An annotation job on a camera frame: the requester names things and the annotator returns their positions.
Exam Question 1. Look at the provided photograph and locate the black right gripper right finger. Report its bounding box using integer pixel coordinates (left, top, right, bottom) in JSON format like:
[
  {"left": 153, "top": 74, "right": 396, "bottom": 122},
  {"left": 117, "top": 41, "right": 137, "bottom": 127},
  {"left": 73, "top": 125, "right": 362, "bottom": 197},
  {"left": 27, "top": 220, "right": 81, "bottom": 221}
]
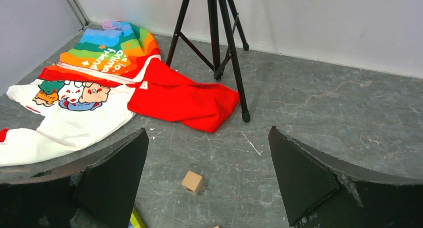
[{"left": 268, "top": 127, "right": 423, "bottom": 228}]

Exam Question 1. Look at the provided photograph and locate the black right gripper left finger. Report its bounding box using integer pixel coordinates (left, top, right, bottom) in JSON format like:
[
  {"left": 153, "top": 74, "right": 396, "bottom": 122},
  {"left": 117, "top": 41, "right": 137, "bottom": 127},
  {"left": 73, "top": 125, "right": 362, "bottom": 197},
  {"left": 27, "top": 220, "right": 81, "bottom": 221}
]
[{"left": 0, "top": 128, "right": 149, "bottom": 228}]

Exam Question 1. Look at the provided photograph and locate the rainbow cartoon zip jacket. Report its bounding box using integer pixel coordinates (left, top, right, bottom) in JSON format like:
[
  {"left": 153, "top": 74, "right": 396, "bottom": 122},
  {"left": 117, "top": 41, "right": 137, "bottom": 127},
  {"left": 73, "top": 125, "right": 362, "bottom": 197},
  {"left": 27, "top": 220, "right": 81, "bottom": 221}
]
[{"left": 0, "top": 21, "right": 240, "bottom": 166}]

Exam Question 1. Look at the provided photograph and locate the yellow green flat block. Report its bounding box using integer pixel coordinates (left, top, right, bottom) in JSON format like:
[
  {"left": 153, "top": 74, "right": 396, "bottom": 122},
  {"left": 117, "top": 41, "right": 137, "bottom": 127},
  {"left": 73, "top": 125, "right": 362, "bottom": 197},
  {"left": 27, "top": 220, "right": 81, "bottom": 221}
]
[{"left": 128, "top": 208, "right": 146, "bottom": 228}]

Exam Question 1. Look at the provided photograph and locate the small wooden cube block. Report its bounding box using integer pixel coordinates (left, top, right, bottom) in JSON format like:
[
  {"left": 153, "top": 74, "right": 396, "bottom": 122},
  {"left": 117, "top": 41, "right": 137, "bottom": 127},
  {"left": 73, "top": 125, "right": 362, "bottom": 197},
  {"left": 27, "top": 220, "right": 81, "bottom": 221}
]
[{"left": 181, "top": 171, "right": 204, "bottom": 195}]

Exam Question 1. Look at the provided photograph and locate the black music stand tripod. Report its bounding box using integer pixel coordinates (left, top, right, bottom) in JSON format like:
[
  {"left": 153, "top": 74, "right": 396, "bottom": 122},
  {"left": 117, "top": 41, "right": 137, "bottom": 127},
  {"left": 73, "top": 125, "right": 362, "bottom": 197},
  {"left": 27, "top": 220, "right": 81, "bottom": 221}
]
[{"left": 165, "top": 0, "right": 251, "bottom": 123}]

